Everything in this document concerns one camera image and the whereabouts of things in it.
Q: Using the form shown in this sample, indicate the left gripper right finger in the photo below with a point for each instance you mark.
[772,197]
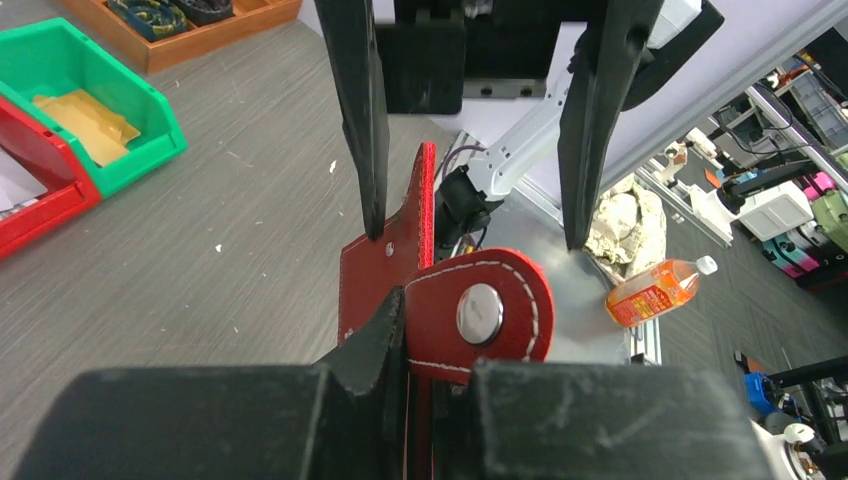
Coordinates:
[580,421]

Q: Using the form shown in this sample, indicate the orange compartment tray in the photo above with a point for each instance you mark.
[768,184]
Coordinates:
[249,19]

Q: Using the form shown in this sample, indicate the crumpled beige cloth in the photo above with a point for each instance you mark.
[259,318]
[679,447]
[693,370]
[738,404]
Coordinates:
[628,232]

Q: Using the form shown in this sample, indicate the orange drink bottle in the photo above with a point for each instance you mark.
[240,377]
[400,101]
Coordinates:
[664,287]

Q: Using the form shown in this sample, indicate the colourful boxes on shelf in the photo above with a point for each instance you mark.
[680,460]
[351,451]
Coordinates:
[801,227]

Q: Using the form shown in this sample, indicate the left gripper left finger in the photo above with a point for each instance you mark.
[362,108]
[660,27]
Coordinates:
[340,417]

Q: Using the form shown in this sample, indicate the white credit card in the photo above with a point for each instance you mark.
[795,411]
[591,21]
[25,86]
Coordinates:
[19,188]

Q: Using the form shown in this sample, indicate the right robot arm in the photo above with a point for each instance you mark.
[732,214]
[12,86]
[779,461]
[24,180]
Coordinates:
[467,196]

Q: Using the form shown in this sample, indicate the red plastic bin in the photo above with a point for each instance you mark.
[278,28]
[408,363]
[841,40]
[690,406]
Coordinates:
[43,184]

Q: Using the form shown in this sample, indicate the red leather card holder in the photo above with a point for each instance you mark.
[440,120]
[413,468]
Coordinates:
[489,304]

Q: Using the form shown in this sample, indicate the green plastic bin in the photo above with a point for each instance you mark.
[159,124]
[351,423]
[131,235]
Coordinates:
[54,58]

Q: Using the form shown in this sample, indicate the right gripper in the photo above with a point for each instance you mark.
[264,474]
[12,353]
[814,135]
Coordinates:
[436,54]

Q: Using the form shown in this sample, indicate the gold credit card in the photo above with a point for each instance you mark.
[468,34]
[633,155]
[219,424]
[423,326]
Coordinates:
[103,133]

